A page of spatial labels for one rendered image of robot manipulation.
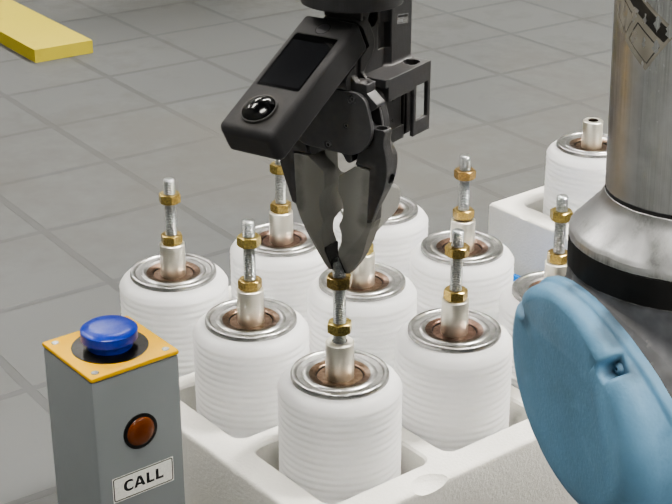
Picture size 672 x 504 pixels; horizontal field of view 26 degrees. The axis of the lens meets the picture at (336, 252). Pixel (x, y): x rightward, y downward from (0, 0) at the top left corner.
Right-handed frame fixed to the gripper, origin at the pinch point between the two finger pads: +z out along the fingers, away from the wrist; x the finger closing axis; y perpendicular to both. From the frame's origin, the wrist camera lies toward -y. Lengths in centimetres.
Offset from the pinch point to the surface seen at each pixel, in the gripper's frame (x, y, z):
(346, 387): -1.8, -1.2, 9.8
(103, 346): 8.2, -16.2, 2.7
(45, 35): 147, 116, 33
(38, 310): 65, 31, 35
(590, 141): 6, 58, 9
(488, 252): 1.3, 26.7, 9.8
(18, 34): 152, 114, 33
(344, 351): -0.9, -0.1, 7.5
